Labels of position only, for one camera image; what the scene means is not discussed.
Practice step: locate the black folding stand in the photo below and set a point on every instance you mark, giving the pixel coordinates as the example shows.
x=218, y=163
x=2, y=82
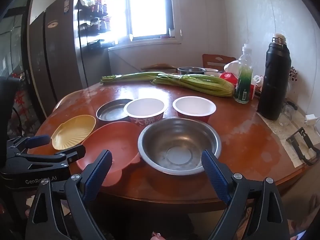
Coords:
x=297, y=142

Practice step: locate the clear glass jar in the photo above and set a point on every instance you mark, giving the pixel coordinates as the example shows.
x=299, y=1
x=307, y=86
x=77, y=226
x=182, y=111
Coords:
x=286, y=116

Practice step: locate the brown chair with cutout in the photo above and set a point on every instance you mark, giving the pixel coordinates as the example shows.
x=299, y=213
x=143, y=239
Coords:
x=210, y=58

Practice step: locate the round white fridge magnet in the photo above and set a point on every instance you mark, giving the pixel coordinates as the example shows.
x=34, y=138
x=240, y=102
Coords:
x=53, y=24

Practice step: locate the glass sliding door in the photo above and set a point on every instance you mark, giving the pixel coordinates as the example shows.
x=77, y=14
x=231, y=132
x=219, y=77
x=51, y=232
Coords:
x=15, y=42

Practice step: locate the yellow shell-shaped plate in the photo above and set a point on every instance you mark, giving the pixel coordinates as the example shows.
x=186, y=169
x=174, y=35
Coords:
x=72, y=130

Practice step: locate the red and white tissue pack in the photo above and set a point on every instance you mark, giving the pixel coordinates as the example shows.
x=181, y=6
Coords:
x=228, y=78

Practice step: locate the white ceramic bowl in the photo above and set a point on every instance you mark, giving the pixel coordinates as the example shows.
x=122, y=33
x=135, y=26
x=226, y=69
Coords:
x=212, y=73

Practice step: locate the dark refrigerator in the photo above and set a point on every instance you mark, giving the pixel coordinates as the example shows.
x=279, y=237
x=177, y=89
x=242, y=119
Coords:
x=60, y=55

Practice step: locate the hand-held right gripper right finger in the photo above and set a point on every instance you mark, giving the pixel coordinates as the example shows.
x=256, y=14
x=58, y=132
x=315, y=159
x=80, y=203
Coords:
x=215, y=177

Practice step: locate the white charger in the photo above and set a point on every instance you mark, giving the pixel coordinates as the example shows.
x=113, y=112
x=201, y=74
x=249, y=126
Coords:
x=310, y=119

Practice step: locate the small red paper bowl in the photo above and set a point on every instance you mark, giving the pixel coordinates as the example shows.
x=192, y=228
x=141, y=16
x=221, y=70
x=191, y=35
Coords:
x=193, y=106

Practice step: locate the green plastic bottle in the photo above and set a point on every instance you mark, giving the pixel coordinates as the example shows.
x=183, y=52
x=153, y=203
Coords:
x=242, y=87

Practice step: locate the large red paper bowl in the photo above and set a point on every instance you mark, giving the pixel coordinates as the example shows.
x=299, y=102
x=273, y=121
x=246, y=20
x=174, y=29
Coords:
x=145, y=107

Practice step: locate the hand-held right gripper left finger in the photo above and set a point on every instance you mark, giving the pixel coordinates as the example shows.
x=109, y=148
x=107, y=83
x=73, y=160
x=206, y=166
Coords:
x=97, y=172

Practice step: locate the small steel bowl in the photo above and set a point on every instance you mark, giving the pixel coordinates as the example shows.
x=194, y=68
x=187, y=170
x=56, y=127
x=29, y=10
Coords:
x=191, y=70

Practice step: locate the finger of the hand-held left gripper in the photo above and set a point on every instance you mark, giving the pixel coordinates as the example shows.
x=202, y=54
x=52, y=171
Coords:
x=75, y=153
x=37, y=140

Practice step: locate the red paper decoration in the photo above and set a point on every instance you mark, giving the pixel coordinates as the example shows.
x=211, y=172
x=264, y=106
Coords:
x=22, y=97

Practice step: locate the large steel bowl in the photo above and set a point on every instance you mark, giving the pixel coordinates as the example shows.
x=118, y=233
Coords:
x=175, y=140

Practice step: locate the black thermos flask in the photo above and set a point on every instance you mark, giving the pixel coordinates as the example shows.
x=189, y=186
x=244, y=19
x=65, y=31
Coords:
x=273, y=80

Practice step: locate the window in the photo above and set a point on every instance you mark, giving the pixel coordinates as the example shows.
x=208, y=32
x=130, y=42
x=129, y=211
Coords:
x=145, y=10

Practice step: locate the curved-back wooden chair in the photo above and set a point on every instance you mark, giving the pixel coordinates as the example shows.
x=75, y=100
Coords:
x=160, y=66

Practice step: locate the small bottle on sill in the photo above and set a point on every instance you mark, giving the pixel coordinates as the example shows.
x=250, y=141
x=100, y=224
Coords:
x=171, y=33

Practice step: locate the small white container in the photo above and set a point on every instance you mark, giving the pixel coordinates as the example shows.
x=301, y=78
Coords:
x=257, y=80

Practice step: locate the celery bunch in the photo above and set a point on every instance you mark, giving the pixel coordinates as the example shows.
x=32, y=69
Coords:
x=200, y=83
x=130, y=77

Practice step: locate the shallow steel plate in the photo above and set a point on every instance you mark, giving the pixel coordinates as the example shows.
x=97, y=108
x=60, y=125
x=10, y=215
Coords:
x=110, y=112

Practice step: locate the person's left hand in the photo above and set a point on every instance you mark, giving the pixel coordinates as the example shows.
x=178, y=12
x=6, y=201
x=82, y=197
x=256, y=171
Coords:
x=27, y=213

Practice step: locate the fridge side rack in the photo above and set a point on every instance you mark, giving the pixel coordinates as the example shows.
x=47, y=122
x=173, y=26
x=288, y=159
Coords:
x=96, y=22

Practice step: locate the pink plastic plate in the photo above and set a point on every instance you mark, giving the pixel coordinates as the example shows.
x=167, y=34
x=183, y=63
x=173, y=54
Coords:
x=110, y=140

